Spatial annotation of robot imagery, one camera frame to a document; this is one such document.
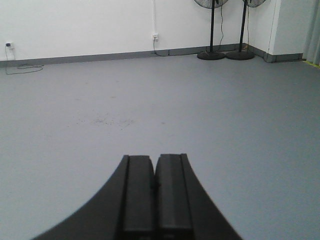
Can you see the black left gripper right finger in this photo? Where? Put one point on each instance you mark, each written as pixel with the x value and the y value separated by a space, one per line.
pixel 184 209

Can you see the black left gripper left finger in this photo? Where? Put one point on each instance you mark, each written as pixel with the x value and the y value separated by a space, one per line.
pixel 123 208

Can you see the grey-green curtain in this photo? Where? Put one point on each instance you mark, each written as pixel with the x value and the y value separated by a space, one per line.
pixel 311 50

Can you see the black pedestal fan left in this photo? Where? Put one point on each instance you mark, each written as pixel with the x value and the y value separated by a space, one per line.
pixel 211 55

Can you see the black pedestal fan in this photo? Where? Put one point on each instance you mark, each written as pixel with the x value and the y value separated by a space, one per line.
pixel 211 55
pixel 240 54

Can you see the black pedestal fan right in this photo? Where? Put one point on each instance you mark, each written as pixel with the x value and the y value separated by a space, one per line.
pixel 240 54

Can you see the white wall socket centre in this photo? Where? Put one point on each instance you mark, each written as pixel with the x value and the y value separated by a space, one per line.
pixel 155 36

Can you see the white wall socket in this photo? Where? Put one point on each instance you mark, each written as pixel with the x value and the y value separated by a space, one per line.
pixel 155 36
pixel 9 45

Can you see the white wall socket left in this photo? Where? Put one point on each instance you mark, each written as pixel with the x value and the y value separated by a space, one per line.
pixel 9 45

